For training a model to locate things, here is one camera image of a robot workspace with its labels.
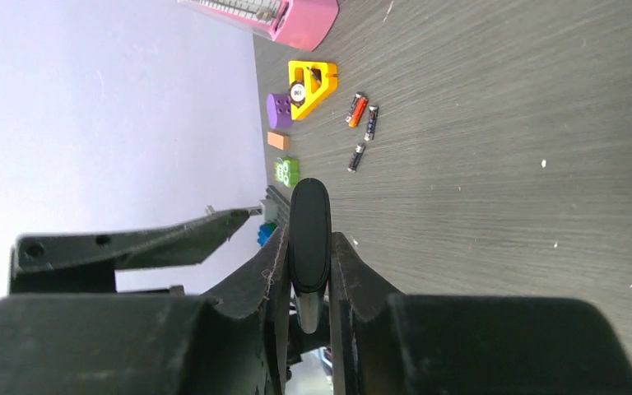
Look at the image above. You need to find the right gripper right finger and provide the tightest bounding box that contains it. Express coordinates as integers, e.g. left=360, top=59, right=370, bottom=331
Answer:
left=330, top=232, right=632, bottom=394

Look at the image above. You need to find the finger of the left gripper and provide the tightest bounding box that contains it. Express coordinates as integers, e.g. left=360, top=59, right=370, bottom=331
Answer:
left=9, top=208, right=259, bottom=294

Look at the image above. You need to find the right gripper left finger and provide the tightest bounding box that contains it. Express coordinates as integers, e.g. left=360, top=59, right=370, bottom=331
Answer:
left=0, top=239, right=289, bottom=394

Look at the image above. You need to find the black battery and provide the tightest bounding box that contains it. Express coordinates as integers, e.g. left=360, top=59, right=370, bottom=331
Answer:
left=345, top=91, right=363, bottom=123
left=364, top=105, right=379, bottom=142
left=348, top=142, right=366, bottom=173

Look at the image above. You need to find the blue lego brick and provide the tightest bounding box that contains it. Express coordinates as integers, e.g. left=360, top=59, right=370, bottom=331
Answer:
left=257, top=222, right=277, bottom=247

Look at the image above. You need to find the green toy block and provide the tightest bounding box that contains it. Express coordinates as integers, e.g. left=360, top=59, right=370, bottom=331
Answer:
left=274, top=156, right=300, bottom=188

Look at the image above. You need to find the orange wooden block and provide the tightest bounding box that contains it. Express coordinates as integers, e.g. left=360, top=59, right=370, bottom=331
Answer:
left=266, top=131, right=290, bottom=151

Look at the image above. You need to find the black battery beside orange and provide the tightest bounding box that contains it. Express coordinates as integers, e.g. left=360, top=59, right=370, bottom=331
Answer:
left=345, top=91, right=363, bottom=123

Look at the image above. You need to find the purple toy block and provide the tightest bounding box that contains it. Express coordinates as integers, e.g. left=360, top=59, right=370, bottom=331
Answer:
left=266, top=93, right=294, bottom=129

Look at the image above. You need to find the yellow triangular holder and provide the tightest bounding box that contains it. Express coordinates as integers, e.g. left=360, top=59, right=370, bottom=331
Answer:
left=287, top=60, right=338, bottom=120

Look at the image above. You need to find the pink metronome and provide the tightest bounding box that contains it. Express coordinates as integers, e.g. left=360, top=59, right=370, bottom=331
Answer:
left=178, top=0, right=339, bottom=52

